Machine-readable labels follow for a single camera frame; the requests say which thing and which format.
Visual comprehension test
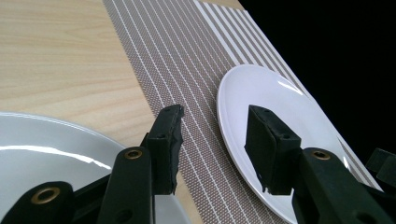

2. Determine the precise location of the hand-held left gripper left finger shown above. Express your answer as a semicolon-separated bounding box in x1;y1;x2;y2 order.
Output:
145;104;185;196

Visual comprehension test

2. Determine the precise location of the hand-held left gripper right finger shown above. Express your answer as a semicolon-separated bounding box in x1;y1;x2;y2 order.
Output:
244;105;303;196

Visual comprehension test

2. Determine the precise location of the white round plate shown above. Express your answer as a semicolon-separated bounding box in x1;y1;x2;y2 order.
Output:
216;63;351;224
0;111;191;224

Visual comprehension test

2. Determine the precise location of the brown striped woven placemat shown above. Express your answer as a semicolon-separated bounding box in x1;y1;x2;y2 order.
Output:
102;0;384;224

